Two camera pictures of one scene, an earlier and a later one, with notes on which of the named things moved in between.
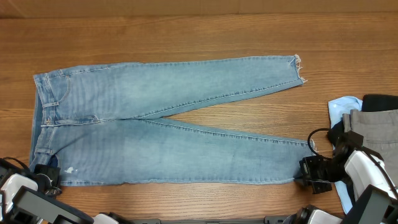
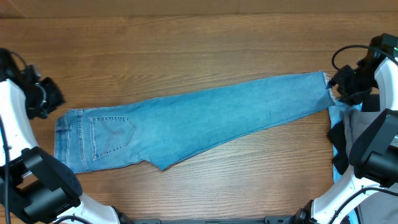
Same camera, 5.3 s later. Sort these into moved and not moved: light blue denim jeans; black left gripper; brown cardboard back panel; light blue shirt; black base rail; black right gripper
Moved: black left gripper; light blue denim jeans; black right gripper
Not moved: brown cardboard back panel; light blue shirt; black base rail
